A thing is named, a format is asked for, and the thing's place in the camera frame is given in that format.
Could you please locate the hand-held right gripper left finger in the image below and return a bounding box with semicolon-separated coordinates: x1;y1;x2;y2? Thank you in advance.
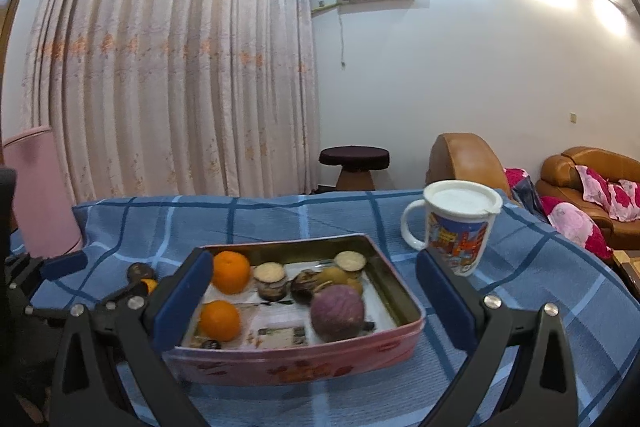
49;250;216;427

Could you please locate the large orange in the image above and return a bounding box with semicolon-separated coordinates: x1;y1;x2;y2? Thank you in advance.
212;251;252;295

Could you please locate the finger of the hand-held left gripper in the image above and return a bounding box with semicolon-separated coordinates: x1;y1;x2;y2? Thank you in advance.
5;251;89;308
22;278;160;324

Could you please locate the yellow fruit piece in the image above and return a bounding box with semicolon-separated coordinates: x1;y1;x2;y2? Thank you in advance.
317;267;364;297

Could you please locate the purple round fruit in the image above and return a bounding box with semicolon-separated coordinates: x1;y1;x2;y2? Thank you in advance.
310;284;365;342

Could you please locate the dark rotten cut fruit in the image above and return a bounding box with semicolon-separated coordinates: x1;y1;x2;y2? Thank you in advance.
291;269;331;305

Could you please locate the pink floral blanket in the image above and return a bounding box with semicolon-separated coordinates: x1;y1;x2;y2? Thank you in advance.
504;167;614;260
575;164;640;222

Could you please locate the dark blue bag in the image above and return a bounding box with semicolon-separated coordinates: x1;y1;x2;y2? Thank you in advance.
514;174;547;214

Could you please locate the pink tin box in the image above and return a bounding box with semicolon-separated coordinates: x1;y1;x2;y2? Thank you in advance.
162;233;427;387

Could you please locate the wooden coffee table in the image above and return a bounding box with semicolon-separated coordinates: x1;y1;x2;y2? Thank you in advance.
612;249;640;294

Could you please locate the white lidded printed mug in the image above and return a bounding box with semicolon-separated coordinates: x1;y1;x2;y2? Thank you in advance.
400;179;503;278

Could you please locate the dark wrinkled passion fruit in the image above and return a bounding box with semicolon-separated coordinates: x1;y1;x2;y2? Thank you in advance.
127;263;155;283

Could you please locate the brown leather sofa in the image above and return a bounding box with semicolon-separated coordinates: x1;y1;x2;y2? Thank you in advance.
537;146;640;250

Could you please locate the beige floral curtain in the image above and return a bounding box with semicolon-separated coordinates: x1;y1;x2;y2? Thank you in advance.
20;0;321;208

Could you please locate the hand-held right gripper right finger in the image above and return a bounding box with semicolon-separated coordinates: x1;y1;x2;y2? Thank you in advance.
415;248;581;427

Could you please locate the pink cylindrical container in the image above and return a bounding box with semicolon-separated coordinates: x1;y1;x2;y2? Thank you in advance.
2;125;83;258

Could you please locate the blue plaid cloth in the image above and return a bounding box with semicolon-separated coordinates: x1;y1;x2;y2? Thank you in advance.
10;189;640;427

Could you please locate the dark round stool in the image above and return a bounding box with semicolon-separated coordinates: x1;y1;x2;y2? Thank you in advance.
319;146;391;192

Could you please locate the air conditioner power cord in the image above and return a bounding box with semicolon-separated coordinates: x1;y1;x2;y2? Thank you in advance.
339;7;348;70

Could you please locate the cut fruit half tan flesh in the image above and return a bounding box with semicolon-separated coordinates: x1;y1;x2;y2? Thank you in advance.
252;262;290;301

